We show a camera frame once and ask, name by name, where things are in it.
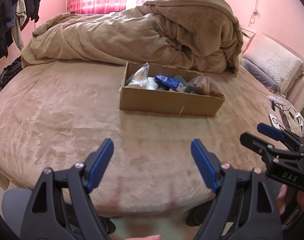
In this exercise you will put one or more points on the person's left hand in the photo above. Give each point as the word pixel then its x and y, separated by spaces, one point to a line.
pixel 142 238

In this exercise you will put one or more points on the blue packet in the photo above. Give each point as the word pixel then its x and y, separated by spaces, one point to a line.
pixel 169 81

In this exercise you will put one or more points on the clear bag of beige items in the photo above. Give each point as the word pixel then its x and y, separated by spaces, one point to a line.
pixel 139 76

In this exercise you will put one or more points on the person's right hand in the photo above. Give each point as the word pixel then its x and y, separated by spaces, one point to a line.
pixel 282 200

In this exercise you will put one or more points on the purple pillow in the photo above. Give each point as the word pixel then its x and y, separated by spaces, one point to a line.
pixel 259 75

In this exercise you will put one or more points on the floral cream pillow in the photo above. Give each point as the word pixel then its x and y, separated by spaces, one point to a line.
pixel 274 60

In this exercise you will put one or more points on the hanging dark clothes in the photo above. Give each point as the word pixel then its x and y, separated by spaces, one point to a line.
pixel 4 20

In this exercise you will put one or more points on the brown bed blanket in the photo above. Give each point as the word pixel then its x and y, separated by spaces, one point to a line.
pixel 62 115

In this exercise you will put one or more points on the striped headboard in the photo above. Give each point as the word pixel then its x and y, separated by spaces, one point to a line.
pixel 302 92

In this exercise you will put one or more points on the person's right leg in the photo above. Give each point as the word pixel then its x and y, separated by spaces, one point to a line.
pixel 198 213

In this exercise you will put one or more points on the white sock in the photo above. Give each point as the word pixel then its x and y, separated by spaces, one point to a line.
pixel 152 83

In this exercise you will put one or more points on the black backpack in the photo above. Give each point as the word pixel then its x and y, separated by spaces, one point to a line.
pixel 9 72

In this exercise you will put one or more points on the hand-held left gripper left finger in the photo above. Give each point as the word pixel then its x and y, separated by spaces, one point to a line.
pixel 99 165

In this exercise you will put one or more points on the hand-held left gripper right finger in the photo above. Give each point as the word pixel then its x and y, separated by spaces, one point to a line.
pixel 205 166

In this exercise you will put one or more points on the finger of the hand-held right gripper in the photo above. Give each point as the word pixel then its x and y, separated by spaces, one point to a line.
pixel 270 130
pixel 254 142

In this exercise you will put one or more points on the brown duvet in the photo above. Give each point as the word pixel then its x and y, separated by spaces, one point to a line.
pixel 117 35

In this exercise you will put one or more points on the white power adapter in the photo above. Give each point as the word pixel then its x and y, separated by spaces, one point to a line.
pixel 300 120

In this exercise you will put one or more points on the cardboard box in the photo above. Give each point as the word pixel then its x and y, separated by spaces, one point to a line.
pixel 167 102

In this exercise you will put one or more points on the white square device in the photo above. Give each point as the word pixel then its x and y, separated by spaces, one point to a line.
pixel 274 121

